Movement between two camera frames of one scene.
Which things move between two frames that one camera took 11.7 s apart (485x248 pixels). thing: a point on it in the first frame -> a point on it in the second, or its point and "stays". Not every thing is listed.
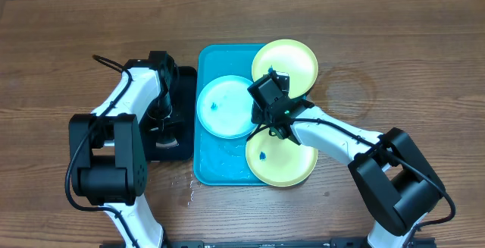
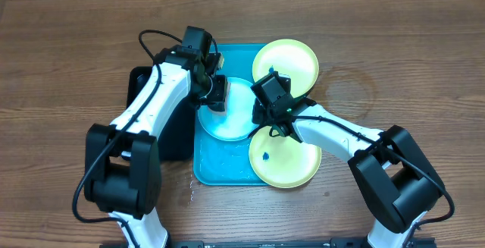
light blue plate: x=224 y=107 stays
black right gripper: x=261 y=114 stays
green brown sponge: x=167 y=142 -> x=219 y=106
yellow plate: x=279 y=162 stays
